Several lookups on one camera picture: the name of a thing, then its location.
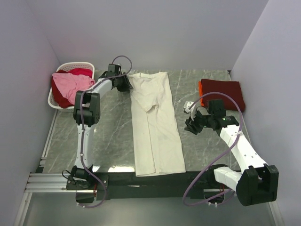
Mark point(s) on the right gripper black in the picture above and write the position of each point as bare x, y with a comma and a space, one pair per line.
192, 125

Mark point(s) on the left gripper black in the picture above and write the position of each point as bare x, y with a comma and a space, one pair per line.
127, 86

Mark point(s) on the cream white t-shirt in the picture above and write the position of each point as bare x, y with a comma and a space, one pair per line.
157, 143

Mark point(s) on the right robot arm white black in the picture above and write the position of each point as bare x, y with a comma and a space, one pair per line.
256, 182

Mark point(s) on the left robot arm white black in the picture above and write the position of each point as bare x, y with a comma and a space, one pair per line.
86, 115

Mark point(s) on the folded orange t-shirt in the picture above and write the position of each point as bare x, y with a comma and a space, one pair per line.
200, 92

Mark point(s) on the folded maroon t-shirt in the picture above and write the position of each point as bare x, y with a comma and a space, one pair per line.
229, 88

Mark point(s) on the black base beam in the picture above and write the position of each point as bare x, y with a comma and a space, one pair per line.
126, 185

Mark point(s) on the pink t-shirt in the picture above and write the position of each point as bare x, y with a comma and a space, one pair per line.
69, 84

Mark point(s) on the red t-shirt in basket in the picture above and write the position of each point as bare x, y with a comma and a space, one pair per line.
63, 102

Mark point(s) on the white plastic laundry basket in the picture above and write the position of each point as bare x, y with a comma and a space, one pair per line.
67, 67

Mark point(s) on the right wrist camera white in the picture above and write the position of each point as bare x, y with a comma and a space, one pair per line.
189, 108

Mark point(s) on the aluminium frame rail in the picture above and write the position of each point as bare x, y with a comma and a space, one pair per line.
46, 202

